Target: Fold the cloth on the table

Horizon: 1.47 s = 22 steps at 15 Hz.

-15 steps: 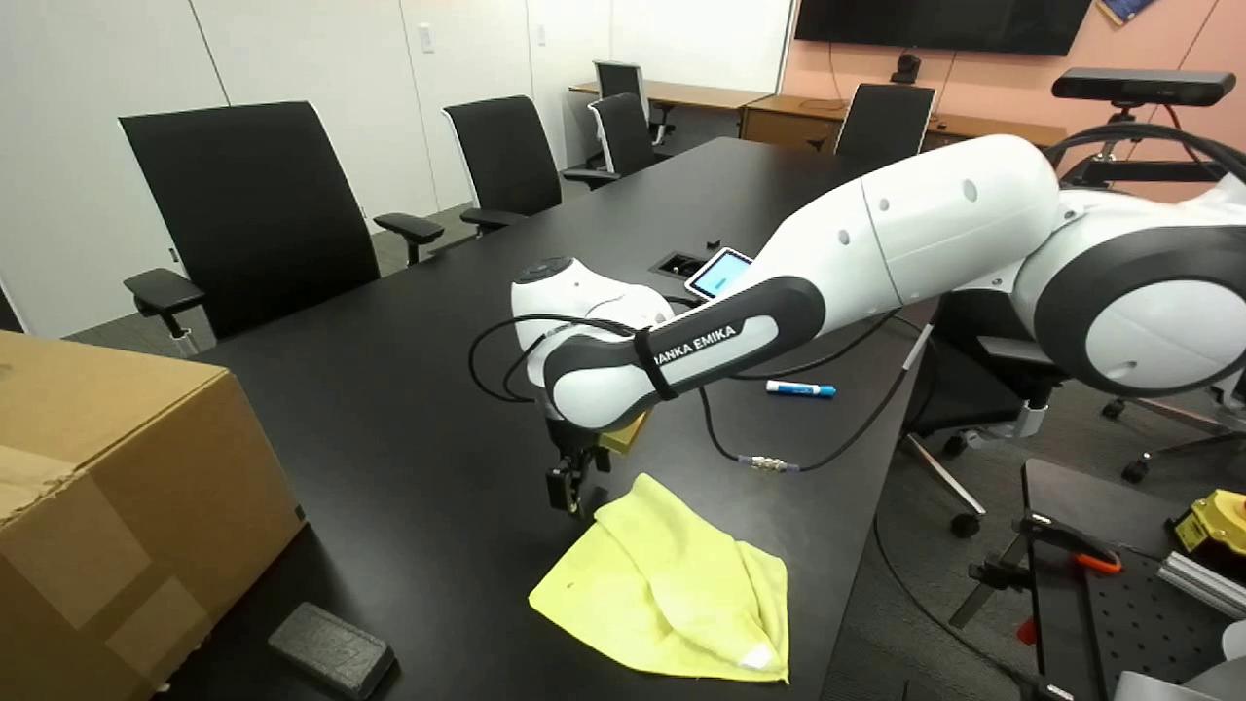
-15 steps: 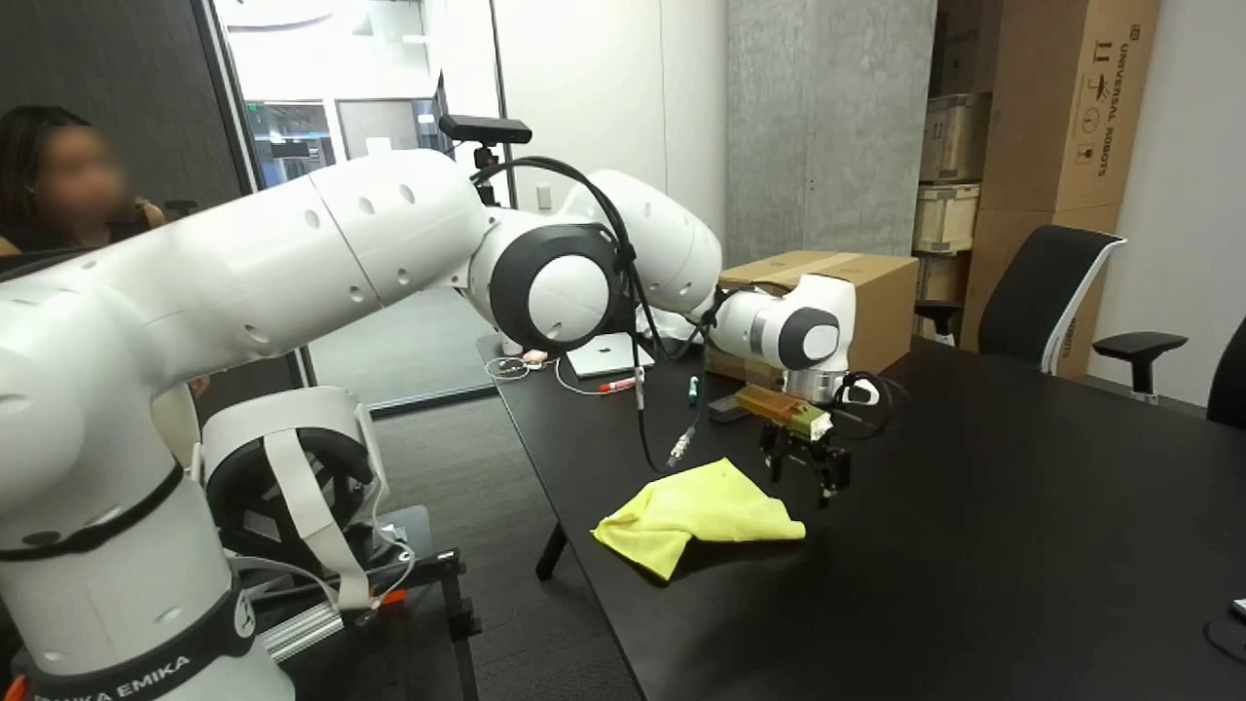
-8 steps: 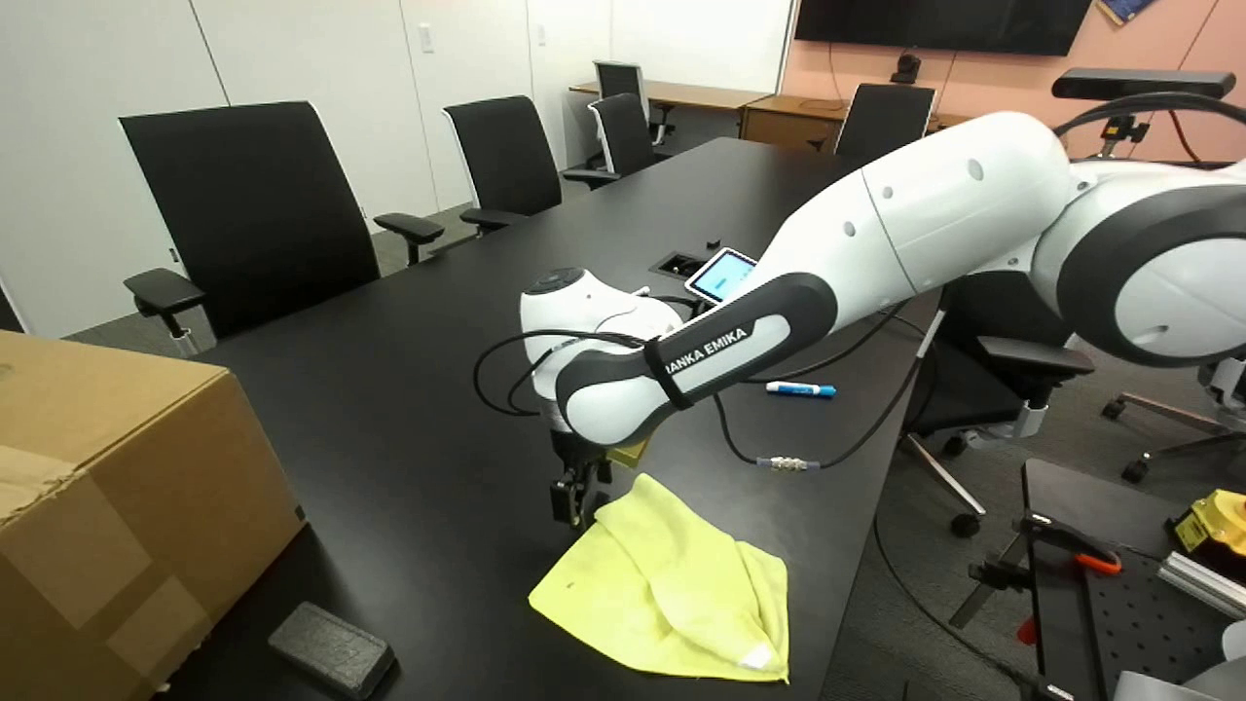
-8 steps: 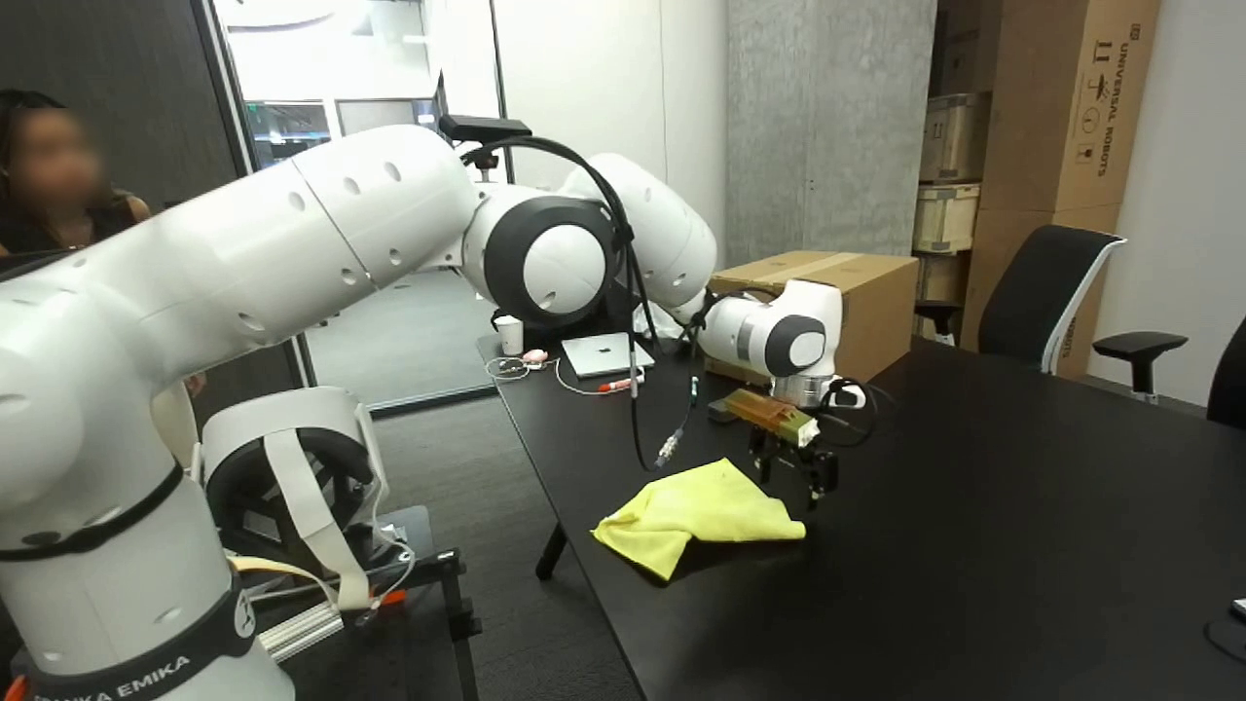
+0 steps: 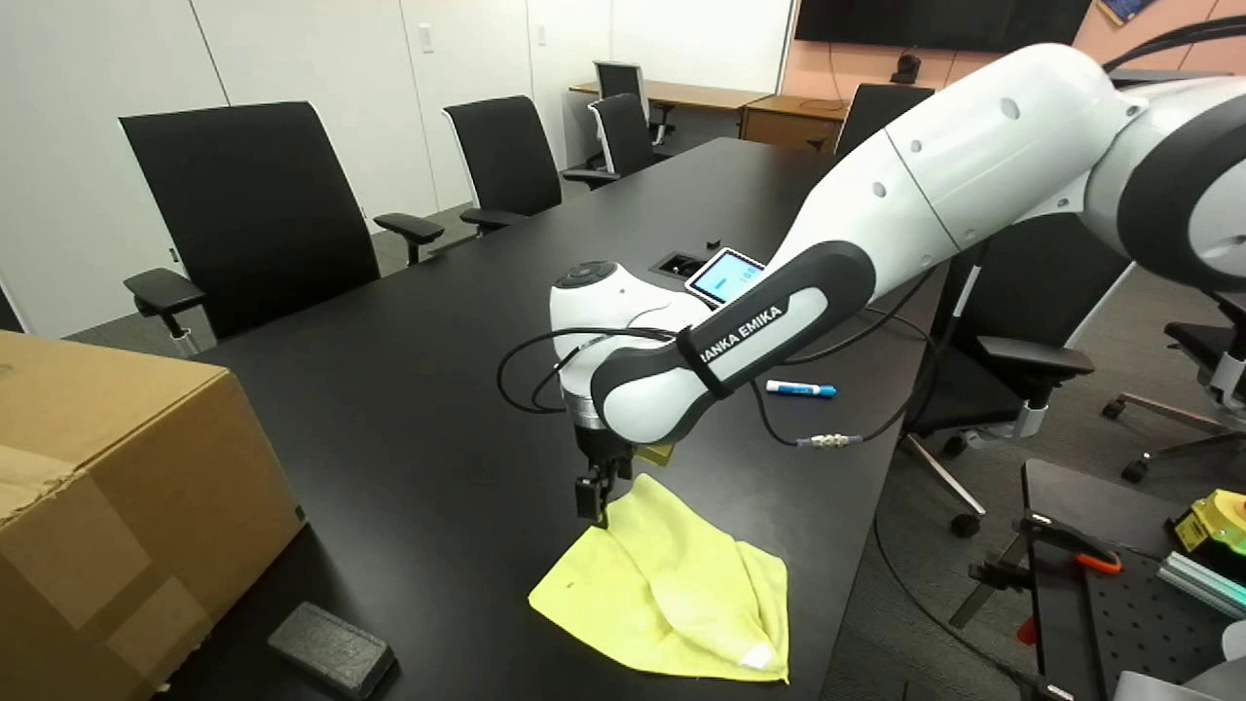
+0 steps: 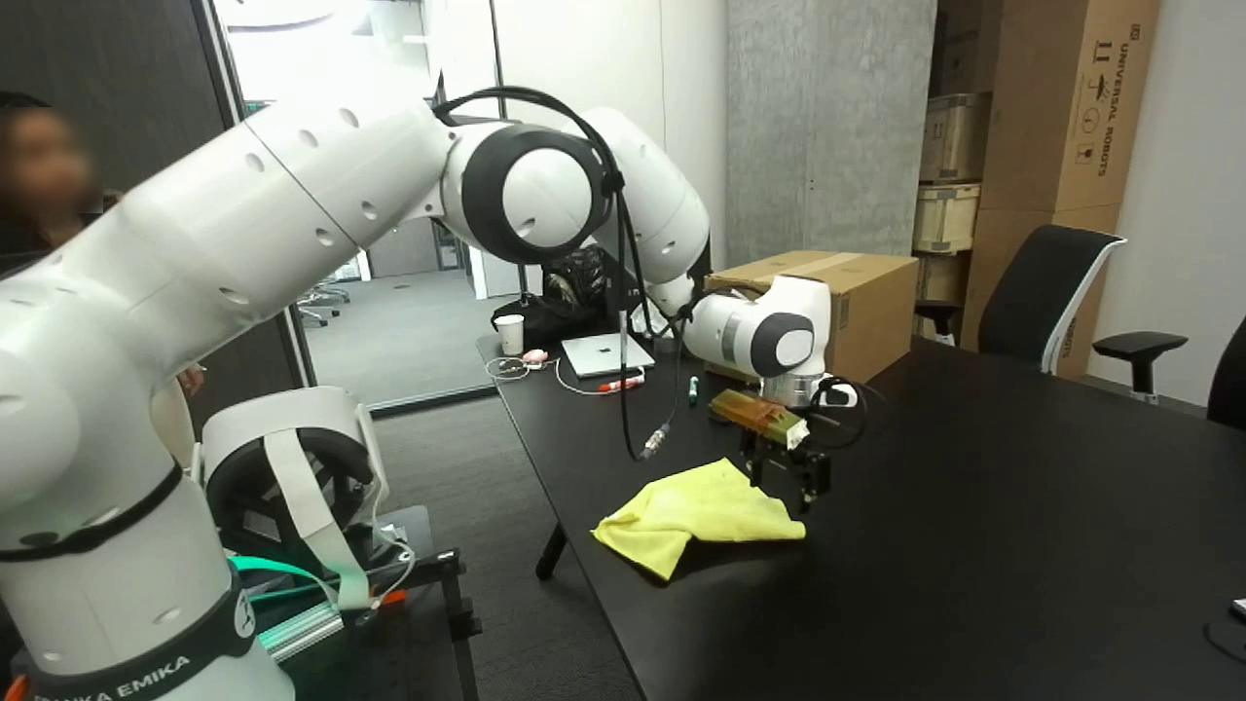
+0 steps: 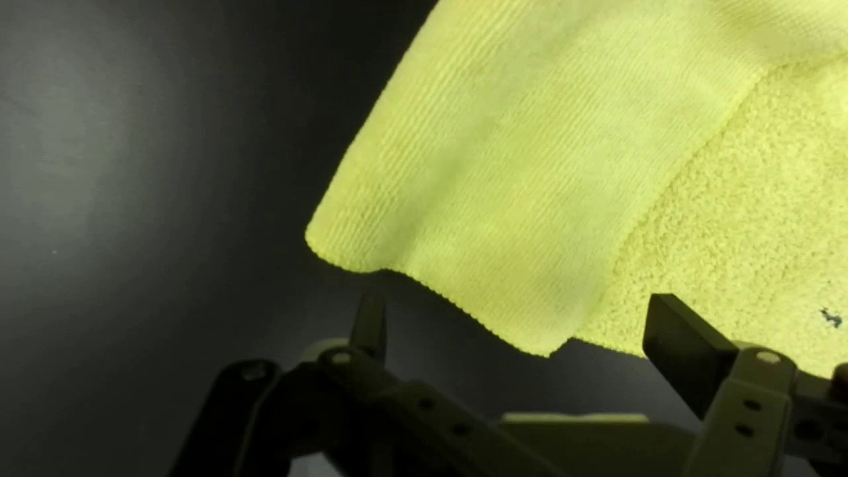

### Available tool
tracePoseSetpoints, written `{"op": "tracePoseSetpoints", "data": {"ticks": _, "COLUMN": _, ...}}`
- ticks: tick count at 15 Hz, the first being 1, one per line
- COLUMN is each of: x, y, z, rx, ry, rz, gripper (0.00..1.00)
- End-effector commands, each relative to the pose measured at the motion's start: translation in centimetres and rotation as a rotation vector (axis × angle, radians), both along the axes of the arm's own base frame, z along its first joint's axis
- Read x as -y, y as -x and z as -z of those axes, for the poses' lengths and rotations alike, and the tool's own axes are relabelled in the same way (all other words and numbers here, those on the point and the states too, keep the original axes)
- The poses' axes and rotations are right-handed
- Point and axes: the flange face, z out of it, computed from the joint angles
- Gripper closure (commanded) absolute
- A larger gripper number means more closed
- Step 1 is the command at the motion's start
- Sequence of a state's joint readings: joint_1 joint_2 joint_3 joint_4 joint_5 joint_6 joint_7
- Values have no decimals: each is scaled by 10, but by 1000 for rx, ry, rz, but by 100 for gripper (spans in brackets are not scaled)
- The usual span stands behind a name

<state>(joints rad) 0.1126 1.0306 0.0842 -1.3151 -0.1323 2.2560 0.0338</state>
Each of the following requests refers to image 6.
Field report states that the white paper cup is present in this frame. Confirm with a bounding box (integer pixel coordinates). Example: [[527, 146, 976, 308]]
[[489, 313, 531, 359]]

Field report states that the small stacked cardboard box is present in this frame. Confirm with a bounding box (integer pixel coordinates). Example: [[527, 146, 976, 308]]
[[912, 178, 986, 259], [923, 91, 989, 185]]

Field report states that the black white office chair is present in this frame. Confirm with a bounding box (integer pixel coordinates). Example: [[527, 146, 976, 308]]
[[972, 222, 1190, 398]]

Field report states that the white marker pen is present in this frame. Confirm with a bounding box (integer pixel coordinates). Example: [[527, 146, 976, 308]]
[[640, 413, 679, 460]]

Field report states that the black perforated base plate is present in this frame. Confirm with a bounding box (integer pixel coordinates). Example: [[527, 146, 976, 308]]
[[361, 504, 488, 701]]

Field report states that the tall brown cardboard box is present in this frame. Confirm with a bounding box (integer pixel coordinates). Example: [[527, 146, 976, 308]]
[[958, 0, 1163, 354]]

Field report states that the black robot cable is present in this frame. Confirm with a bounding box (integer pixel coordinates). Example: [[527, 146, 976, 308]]
[[424, 82, 683, 468]]

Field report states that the green cable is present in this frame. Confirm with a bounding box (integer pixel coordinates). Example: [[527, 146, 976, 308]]
[[222, 547, 422, 659]]

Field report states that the black table leg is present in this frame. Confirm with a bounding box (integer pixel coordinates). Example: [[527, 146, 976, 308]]
[[532, 518, 576, 586]]

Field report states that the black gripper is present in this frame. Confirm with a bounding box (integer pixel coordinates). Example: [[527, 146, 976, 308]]
[[741, 431, 834, 518]]

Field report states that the white wrist adapter box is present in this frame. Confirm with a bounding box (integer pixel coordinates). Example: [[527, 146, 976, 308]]
[[812, 373, 868, 418]]

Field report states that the white cable bundle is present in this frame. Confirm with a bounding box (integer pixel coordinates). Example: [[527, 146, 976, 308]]
[[489, 347, 559, 381]]

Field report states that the yellow cloth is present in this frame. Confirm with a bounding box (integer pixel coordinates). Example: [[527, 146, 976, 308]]
[[589, 456, 812, 586]]

